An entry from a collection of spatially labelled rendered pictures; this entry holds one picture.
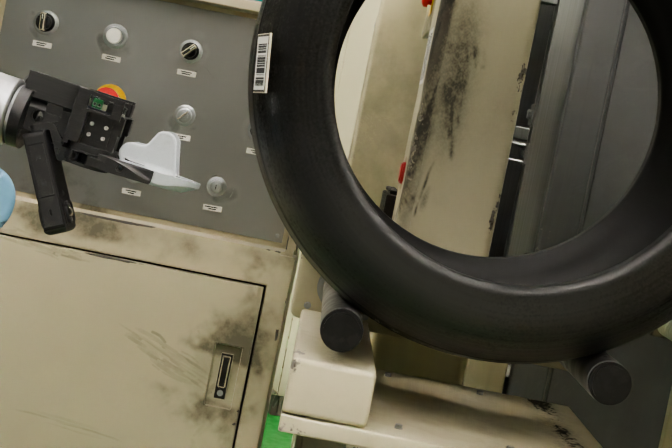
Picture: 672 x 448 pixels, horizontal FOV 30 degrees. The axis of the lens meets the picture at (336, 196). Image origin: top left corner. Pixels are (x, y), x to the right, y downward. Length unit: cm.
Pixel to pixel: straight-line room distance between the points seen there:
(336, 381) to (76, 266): 77
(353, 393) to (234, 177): 75
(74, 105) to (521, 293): 51
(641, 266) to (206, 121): 90
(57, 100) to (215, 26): 64
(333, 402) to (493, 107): 52
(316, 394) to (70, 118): 39
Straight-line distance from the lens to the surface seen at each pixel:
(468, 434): 139
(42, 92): 139
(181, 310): 195
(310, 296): 163
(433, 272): 126
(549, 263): 156
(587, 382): 133
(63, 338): 199
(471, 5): 166
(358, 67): 467
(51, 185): 138
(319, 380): 129
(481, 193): 165
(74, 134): 136
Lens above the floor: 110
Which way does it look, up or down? 3 degrees down
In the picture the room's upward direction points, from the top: 11 degrees clockwise
